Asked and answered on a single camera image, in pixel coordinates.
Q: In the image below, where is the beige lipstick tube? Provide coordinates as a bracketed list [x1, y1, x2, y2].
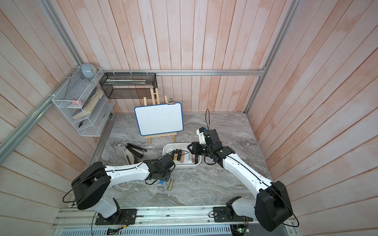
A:
[180, 154, 185, 163]

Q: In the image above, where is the white storage box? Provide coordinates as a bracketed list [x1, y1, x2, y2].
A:
[162, 143, 203, 169]

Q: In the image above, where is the gold lipstick tube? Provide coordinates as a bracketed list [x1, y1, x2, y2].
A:
[167, 179, 174, 191]

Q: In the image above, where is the black lipstick gold band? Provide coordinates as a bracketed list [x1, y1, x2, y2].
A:
[177, 149, 182, 161]

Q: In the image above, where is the gold black square lipstick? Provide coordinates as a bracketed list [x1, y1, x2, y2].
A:
[173, 149, 179, 161]

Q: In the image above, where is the black lipstick tube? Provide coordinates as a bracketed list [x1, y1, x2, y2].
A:
[170, 150, 175, 160]

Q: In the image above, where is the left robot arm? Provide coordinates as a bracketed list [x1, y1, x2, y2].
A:
[67, 154, 176, 225]

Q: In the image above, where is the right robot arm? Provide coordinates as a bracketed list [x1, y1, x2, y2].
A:
[188, 127, 294, 232]

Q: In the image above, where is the blue framed whiteboard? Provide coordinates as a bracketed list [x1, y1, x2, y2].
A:
[134, 103, 184, 136]

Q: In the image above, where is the metal binder clip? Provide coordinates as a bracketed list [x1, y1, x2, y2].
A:
[167, 97, 175, 105]

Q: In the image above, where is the black mesh basket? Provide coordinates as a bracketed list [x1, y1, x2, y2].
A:
[99, 72, 158, 99]

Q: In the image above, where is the grey round speaker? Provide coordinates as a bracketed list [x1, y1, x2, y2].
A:
[80, 63, 97, 79]

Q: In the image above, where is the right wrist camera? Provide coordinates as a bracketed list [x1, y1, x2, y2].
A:
[196, 127, 207, 144]

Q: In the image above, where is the white wire shelf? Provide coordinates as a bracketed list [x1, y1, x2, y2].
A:
[52, 67, 115, 137]

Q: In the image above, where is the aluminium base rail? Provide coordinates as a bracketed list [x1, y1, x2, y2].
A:
[49, 205, 301, 236]

